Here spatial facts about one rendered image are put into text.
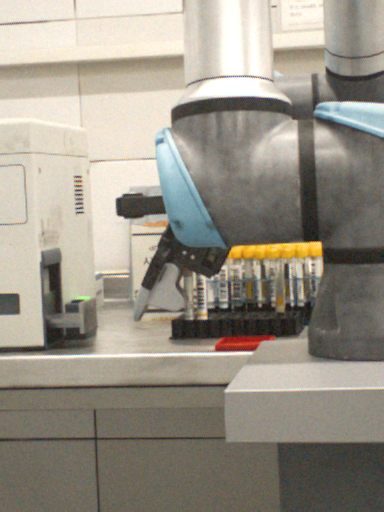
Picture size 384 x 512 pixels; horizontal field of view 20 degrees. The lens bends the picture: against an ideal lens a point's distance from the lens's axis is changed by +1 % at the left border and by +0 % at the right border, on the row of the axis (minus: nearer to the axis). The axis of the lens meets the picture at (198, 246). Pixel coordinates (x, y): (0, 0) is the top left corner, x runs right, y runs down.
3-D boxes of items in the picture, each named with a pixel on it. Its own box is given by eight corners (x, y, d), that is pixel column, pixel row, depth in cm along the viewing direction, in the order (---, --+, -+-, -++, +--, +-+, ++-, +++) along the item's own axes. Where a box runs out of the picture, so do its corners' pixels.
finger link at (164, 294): (163, 340, 141) (196, 277, 140) (123, 318, 142) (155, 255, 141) (168, 337, 144) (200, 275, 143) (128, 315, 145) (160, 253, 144)
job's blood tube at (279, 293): (275, 330, 150) (273, 256, 149) (276, 329, 151) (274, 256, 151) (284, 330, 150) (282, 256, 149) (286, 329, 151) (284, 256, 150)
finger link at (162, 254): (148, 292, 140) (179, 230, 139) (137, 286, 140) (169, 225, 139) (155, 288, 144) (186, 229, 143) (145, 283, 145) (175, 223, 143)
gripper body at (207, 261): (207, 284, 139) (251, 199, 138) (147, 252, 140) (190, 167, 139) (216, 279, 147) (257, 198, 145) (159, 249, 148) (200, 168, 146)
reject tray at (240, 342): (215, 351, 136) (214, 344, 136) (222, 343, 143) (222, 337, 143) (270, 350, 135) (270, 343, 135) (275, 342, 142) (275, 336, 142)
